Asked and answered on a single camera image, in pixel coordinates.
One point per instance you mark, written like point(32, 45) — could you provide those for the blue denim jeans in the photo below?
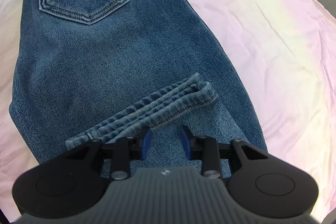
point(104, 69)

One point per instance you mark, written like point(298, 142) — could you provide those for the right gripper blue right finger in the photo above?
point(186, 137)

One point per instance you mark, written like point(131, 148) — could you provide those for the pink floral bed cover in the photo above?
point(284, 54)

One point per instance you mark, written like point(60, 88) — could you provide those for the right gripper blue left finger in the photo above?
point(145, 140)

